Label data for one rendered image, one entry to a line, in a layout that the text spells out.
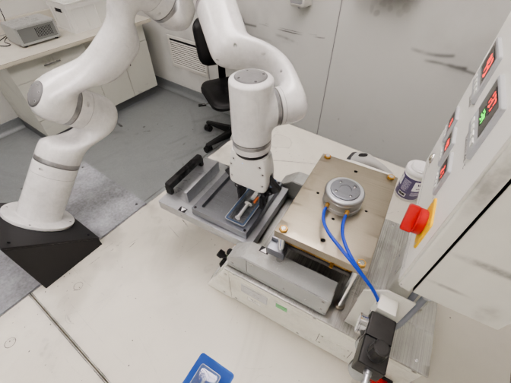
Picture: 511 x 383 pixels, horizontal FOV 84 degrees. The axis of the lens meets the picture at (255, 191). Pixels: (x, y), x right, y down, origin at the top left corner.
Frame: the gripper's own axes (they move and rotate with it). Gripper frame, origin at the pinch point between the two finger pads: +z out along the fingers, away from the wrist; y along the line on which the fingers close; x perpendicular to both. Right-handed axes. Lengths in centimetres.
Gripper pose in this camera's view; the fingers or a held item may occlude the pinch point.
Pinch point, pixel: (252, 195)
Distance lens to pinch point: 74.3
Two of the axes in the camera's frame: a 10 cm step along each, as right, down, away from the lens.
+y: 8.7, 3.6, -3.4
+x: 4.9, -6.3, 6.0
